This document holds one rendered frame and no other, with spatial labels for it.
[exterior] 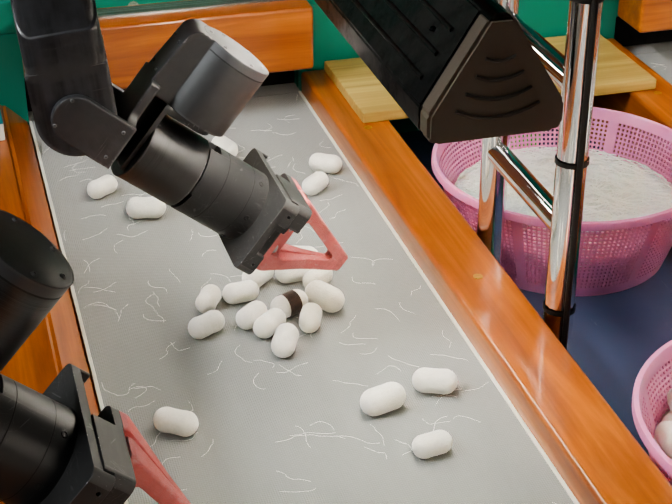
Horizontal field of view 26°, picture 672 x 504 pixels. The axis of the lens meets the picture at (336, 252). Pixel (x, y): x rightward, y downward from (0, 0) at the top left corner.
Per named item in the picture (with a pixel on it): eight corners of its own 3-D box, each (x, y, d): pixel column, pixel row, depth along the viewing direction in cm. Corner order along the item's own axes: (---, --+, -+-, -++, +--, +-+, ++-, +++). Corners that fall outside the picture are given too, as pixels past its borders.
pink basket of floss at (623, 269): (639, 344, 129) (650, 251, 125) (379, 266, 141) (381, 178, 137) (735, 224, 149) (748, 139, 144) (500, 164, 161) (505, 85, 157)
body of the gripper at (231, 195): (272, 156, 116) (197, 111, 112) (306, 212, 107) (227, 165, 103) (224, 220, 117) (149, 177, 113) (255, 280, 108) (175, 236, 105)
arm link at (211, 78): (38, 87, 108) (40, 128, 100) (127, -38, 105) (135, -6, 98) (171, 170, 113) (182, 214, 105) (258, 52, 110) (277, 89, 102)
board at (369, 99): (363, 124, 149) (363, 113, 148) (323, 70, 161) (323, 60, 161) (656, 89, 157) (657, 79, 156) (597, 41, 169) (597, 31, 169)
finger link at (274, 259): (350, 203, 119) (261, 149, 115) (377, 243, 113) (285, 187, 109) (301, 267, 121) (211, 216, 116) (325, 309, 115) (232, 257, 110)
